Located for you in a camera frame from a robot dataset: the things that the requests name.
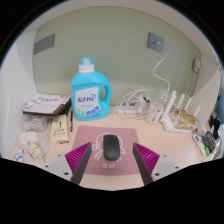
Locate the small white sachet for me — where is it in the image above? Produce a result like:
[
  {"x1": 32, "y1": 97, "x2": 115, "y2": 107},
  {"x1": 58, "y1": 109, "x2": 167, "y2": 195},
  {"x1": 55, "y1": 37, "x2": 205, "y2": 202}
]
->
[{"x1": 13, "y1": 145, "x2": 24, "y2": 164}]

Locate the white printed booklet stack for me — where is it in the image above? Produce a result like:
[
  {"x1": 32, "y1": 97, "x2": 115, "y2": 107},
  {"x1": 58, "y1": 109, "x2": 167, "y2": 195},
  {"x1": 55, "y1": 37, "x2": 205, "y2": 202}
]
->
[{"x1": 22, "y1": 92, "x2": 72, "y2": 119}]

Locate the white charger in wall socket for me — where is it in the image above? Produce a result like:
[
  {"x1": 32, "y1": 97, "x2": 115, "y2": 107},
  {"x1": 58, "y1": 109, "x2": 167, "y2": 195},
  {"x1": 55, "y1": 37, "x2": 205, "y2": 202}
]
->
[{"x1": 191, "y1": 58, "x2": 202, "y2": 74}]

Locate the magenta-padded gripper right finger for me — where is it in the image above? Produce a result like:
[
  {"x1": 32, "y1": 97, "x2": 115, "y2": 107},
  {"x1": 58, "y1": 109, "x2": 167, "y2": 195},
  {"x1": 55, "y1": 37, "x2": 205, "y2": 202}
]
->
[{"x1": 132, "y1": 142, "x2": 183, "y2": 186}]

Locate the pink printed mouse pad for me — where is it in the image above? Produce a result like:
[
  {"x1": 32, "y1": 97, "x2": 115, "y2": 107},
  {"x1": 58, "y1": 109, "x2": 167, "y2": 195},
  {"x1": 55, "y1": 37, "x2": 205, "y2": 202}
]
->
[{"x1": 71, "y1": 125, "x2": 141, "y2": 176}]

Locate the blue detergent bottle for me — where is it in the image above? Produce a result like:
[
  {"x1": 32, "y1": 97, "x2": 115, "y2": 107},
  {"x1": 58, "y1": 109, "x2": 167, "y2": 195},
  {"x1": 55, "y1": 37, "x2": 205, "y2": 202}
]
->
[{"x1": 69, "y1": 56, "x2": 112, "y2": 121}]

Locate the grey pouch with green trim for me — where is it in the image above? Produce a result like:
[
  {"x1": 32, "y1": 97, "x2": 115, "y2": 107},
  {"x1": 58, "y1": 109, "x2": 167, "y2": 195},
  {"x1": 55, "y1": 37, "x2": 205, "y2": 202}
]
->
[{"x1": 202, "y1": 130, "x2": 219, "y2": 154}]

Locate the thick white cable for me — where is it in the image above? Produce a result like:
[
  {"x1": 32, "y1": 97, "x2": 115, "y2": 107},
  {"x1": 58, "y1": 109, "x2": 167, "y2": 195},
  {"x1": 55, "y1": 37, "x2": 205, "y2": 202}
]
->
[{"x1": 152, "y1": 41, "x2": 171, "y2": 98}]

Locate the pale yellow paper packet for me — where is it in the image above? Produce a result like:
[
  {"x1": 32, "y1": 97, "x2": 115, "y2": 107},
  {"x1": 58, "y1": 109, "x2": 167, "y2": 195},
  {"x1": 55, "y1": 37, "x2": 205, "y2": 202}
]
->
[{"x1": 50, "y1": 114, "x2": 71, "y2": 145}]

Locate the grey wall socket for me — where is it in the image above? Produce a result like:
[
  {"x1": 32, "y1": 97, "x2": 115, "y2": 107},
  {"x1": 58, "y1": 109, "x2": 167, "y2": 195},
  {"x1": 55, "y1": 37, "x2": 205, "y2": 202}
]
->
[{"x1": 147, "y1": 32, "x2": 165, "y2": 53}]

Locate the white router with antennas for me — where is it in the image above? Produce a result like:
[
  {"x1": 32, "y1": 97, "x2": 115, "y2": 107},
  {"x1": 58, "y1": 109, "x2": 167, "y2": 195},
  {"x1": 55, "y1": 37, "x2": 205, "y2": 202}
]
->
[{"x1": 159, "y1": 89, "x2": 202, "y2": 134}]

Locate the white shelf unit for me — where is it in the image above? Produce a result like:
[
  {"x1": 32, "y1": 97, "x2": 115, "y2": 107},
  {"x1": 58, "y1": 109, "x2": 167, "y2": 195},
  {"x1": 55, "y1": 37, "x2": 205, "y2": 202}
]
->
[{"x1": 0, "y1": 0, "x2": 224, "y2": 158}]

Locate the black computer mouse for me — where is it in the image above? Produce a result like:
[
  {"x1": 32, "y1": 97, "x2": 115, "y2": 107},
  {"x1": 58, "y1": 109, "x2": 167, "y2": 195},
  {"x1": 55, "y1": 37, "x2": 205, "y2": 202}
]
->
[{"x1": 102, "y1": 134, "x2": 121, "y2": 161}]

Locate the thin white charger cable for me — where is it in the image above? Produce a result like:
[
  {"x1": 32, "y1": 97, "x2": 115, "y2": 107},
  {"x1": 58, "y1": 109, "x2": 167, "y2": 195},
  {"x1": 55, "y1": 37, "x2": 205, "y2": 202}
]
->
[{"x1": 184, "y1": 71, "x2": 201, "y2": 101}]

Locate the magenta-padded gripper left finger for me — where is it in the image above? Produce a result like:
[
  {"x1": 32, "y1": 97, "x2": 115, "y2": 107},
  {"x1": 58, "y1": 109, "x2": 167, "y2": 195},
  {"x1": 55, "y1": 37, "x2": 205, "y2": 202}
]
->
[{"x1": 43, "y1": 141, "x2": 93, "y2": 186}]

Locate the grey blank wall plate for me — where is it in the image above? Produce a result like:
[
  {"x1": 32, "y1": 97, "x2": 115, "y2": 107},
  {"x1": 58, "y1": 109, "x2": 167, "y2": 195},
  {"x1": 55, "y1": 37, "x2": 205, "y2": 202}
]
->
[{"x1": 33, "y1": 33, "x2": 56, "y2": 56}]

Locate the clear bag with grey contents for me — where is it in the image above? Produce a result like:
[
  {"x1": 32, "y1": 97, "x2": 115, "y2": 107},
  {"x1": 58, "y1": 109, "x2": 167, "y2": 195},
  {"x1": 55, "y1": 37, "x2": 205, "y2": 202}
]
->
[{"x1": 22, "y1": 116, "x2": 49, "y2": 133}]

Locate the black monitor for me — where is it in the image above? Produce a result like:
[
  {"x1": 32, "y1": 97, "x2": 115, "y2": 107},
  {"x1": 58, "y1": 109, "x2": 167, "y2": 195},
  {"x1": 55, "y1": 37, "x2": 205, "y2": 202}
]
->
[{"x1": 214, "y1": 93, "x2": 224, "y2": 124}]

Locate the black bag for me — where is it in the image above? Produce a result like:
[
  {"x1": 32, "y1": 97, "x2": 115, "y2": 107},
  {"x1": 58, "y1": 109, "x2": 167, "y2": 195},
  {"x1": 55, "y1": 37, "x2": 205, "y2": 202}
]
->
[{"x1": 209, "y1": 116, "x2": 223, "y2": 139}]

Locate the black pen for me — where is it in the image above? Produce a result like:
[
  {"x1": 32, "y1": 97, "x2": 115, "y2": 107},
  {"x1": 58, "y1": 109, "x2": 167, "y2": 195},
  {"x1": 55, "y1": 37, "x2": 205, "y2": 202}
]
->
[{"x1": 69, "y1": 109, "x2": 74, "y2": 133}]

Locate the white power strip with cables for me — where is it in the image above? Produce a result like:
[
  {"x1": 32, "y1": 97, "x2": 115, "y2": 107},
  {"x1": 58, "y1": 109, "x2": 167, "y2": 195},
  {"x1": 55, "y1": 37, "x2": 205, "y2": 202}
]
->
[{"x1": 113, "y1": 85, "x2": 151, "y2": 118}]

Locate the clear plastic bottle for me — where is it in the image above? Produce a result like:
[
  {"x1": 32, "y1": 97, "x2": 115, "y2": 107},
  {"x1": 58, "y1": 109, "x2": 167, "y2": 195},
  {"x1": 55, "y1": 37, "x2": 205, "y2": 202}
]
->
[{"x1": 146, "y1": 96, "x2": 165, "y2": 125}]

